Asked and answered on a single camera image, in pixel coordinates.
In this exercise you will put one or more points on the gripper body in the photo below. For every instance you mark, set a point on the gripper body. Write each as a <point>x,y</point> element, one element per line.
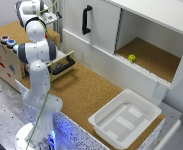
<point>52,17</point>

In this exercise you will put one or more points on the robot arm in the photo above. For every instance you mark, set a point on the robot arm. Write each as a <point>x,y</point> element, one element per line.
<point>37,76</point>

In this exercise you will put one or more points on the wooden drawer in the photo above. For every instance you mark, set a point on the wooden drawer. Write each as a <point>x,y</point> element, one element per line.
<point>59,60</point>

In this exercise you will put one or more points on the wooden drawer box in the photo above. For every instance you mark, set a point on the wooden drawer box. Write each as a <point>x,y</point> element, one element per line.
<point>6,71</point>

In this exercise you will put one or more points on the yellow block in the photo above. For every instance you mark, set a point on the yellow block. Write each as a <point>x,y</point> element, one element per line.
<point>132,58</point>

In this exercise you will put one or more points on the green button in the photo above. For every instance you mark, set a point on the green button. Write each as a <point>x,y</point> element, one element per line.
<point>15,48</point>

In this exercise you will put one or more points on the blue button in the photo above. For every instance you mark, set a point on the blue button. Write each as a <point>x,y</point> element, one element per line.
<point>11,43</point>

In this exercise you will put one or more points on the white sliding door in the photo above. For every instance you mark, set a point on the white sliding door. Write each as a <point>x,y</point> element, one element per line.
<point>102,23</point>

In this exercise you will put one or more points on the red button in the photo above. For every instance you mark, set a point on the red button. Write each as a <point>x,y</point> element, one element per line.
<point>4,39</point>

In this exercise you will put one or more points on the white cabinet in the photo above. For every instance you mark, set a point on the white cabinet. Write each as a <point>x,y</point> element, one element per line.
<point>101,63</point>

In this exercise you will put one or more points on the white plastic box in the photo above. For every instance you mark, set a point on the white plastic box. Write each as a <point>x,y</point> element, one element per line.
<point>124,120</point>

